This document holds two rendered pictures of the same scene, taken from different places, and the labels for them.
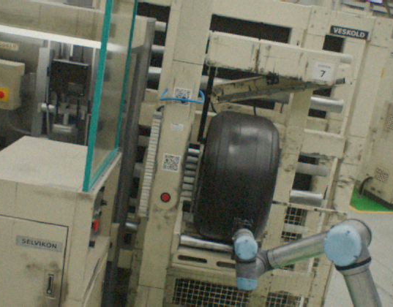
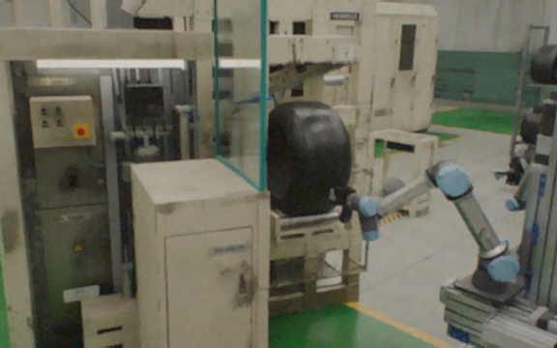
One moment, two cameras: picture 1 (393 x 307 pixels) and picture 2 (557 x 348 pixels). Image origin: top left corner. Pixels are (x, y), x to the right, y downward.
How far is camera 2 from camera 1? 0.93 m
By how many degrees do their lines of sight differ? 21
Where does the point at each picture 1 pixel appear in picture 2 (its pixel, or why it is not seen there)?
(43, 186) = (226, 196)
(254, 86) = (287, 77)
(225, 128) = (301, 116)
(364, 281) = (473, 202)
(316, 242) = (417, 187)
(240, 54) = (279, 50)
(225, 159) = (312, 142)
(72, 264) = (258, 258)
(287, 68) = (318, 55)
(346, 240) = (457, 175)
